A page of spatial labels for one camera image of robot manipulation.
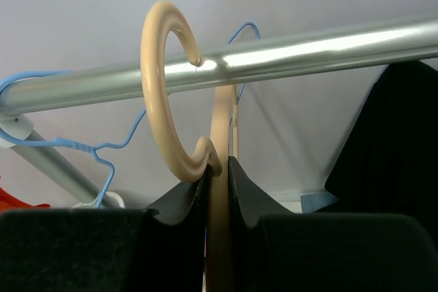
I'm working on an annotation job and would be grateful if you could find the light blue wire hanger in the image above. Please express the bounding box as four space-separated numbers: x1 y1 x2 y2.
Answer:
1 22 261 209

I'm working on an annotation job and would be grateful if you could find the white metal clothes rack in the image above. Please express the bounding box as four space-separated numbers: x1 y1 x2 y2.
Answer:
1 15 437 204

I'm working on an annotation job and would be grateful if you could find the orange t shirt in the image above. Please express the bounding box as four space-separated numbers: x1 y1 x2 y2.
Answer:
0 187 51 212

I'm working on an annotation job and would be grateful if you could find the black t shirt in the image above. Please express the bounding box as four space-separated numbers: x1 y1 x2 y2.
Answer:
323 61 437 240

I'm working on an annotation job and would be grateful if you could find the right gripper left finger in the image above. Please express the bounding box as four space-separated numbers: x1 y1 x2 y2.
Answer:
1 175 208 291

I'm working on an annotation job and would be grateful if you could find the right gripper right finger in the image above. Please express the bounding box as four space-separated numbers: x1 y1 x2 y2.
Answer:
228 157 437 291

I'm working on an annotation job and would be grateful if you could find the grey blue t shirt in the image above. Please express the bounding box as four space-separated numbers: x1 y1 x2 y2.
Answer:
300 191 338 213

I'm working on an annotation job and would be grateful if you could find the beige wooden hanger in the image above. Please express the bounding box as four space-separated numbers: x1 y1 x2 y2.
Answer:
140 1 239 291

